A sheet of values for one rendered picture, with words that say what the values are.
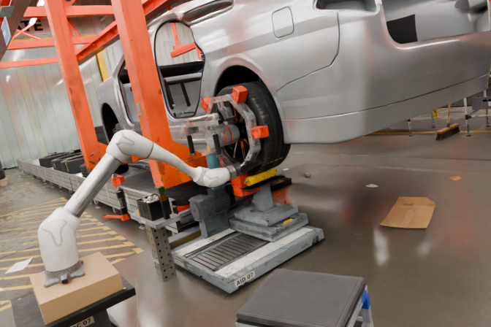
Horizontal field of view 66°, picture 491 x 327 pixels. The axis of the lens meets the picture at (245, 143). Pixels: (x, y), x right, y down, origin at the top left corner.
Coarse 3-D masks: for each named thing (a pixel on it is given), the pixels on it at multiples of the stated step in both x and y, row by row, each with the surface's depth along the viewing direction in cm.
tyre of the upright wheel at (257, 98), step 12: (240, 84) 263; (252, 84) 262; (264, 84) 264; (252, 96) 247; (264, 96) 251; (252, 108) 248; (264, 108) 245; (276, 108) 251; (264, 120) 243; (276, 120) 248; (276, 132) 247; (264, 144) 247; (276, 144) 250; (288, 144) 258; (228, 156) 285; (264, 156) 250; (276, 156) 256; (252, 168) 264; (264, 168) 259
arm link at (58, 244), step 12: (48, 228) 179; (60, 228) 181; (72, 228) 188; (48, 240) 178; (60, 240) 179; (72, 240) 184; (48, 252) 178; (60, 252) 179; (72, 252) 184; (48, 264) 179; (60, 264) 180; (72, 264) 184
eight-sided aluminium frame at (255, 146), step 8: (216, 96) 268; (224, 96) 255; (216, 104) 273; (232, 104) 250; (240, 104) 251; (208, 112) 276; (240, 112) 245; (248, 112) 243; (248, 120) 241; (208, 128) 281; (248, 128) 243; (248, 136) 245; (256, 144) 246; (248, 152) 249; (256, 152) 247; (224, 160) 282; (248, 160) 251
